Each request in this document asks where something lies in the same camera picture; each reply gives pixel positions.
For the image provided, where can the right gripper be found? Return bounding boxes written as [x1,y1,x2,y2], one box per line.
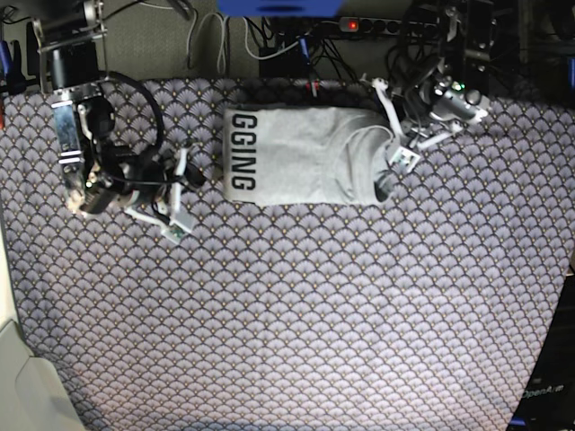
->
[111,152,207,208]

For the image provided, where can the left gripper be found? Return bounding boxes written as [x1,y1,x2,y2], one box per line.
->
[397,84,449,139]

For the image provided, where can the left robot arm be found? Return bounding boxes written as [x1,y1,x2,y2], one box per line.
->
[386,1,496,149]

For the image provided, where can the blue box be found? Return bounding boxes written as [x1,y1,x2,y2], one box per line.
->
[217,0,342,17]

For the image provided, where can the white cable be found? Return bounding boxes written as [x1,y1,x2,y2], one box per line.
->
[186,0,302,73]

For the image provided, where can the light grey T-shirt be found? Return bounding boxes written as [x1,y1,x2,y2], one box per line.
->
[223,107,393,207]

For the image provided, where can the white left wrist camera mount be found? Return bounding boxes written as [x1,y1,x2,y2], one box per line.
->
[371,78,464,173]

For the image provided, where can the black box behind table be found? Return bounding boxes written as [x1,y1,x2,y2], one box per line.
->
[258,47,307,79]

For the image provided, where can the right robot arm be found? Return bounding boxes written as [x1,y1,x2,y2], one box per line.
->
[32,1,206,222]

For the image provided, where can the grey plastic bin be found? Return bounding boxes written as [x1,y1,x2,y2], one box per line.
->
[1,314,84,430]

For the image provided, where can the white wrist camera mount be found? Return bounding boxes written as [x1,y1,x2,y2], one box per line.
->
[371,78,464,173]
[123,145,197,245]

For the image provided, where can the red black table clamp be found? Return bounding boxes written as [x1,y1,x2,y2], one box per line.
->
[305,80,321,98]

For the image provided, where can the fan-patterned table cloth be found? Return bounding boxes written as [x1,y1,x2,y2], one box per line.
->
[1,94,574,430]

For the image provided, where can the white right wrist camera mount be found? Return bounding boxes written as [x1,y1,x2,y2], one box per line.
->
[123,145,197,245]

